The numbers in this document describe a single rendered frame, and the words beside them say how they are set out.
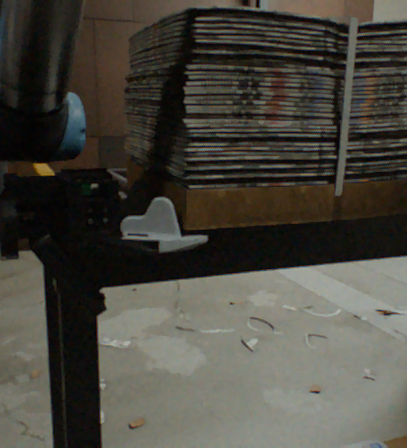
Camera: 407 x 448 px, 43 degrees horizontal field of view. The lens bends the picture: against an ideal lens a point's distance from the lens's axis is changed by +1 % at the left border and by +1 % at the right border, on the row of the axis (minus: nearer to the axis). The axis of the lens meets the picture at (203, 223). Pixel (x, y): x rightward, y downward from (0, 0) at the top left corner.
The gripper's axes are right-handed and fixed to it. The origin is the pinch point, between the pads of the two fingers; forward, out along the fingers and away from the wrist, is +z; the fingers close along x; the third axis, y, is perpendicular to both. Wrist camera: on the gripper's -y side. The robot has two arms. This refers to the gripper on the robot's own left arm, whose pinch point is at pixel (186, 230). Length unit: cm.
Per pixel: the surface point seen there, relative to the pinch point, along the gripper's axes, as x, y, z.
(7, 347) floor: 151, -93, -25
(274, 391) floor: 81, -87, 61
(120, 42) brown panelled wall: 333, 36, 60
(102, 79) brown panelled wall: 330, 11, 46
